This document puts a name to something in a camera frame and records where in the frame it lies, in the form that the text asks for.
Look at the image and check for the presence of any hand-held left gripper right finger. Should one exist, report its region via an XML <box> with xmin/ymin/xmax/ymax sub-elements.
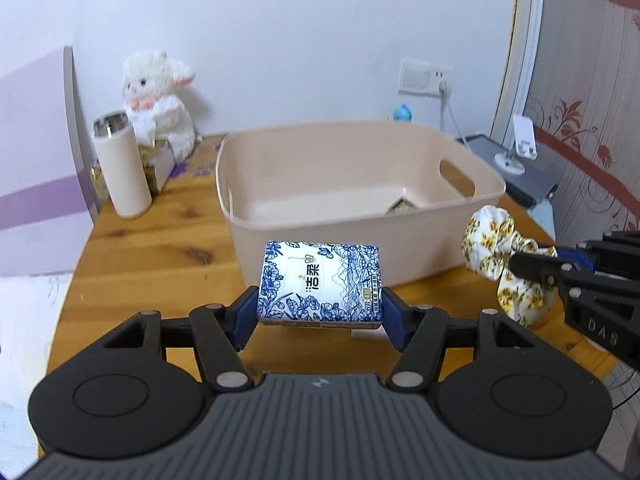
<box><xmin>382</xmin><ymin>287</ymin><xmax>537</xmax><ymax>391</ymax></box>

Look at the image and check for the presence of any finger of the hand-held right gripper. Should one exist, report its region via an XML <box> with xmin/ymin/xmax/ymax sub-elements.
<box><xmin>508</xmin><ymin>252</ymin><xmax>640</xmax><ymax>362</ymax></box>
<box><xmin>536</xmin><ymin>232</ymin><xmax>640</xmax><ymax>282</ymax></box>

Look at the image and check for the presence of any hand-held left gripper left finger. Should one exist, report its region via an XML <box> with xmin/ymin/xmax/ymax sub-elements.
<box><xmin>102</xmin><ymin>286</ymin><xmax>260</xmax><ymax>392</ymax></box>

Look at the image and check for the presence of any blue white tissue pack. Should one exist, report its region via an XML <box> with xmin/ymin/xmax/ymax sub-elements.
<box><xmin>256</xmin><ymin>240</ymin><xmax>385</xmax><ymax>332</ymax></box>

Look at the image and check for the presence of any floral fabric scrunchie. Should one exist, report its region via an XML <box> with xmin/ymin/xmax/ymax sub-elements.
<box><xmin>460</xmin><ymin>205</ymin><xmax>559</xmax><ymax>329</ymax></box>

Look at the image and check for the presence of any beige plastic basin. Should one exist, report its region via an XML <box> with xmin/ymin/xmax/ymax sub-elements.
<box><xmin>216</xmin><ymin>120</ymin><xmax>506</xmax><ymax>289</ymax></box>

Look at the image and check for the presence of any white phone stand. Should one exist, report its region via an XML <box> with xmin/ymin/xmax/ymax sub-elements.
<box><xmin>494</xmin><ymin>114</ymin><xmax>539</xmax><ymax>174</ymax></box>

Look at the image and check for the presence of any small cardboard box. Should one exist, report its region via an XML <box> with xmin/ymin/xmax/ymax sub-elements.
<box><xmin>137</xmin><ymin>139</ymin><xmax>179</xmax><ymax>196</ymax></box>

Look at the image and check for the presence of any white thermos bottle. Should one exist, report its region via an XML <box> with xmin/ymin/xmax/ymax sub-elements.
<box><xmin>92</xmin><ymin>113</ymin><xmax>153</xmax><ymax>220</ymax></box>

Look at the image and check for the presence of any glass jar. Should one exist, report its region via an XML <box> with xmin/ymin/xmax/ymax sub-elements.
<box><xmin>89</xmin><ymin>159</ymin><xmax>110</xmax><ymax>202</ymax></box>

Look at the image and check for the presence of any white floral bedding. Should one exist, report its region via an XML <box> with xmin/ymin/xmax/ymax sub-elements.
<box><xmin>0</xmin><ymin>272</ymin><xmax>77</xmax><ymax>463</ymax></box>

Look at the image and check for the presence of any white plush bunny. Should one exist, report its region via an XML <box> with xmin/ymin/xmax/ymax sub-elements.
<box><xmin>122</xmin><ymin>51</ymin><xmax>197</xmax><ymax>157</ymax></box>

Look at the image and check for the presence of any purple white board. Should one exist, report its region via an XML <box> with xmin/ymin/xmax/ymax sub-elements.
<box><xmin>0</xmin><ymin>45</ymin><xmax>102</xmax><ymax>279</ymax></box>

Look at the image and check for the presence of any white plug with cable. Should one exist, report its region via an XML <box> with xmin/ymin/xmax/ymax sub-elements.
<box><xmin>438</xmin><ymin>82</ymin><xmax>470</xmax><ymax>142</ymax></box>

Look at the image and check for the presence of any white wall socket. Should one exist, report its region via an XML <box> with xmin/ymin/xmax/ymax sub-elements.
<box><xmin>398</xmin><ymin>58</ymin><xmax>455</xmax><ymax>97</ymax></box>

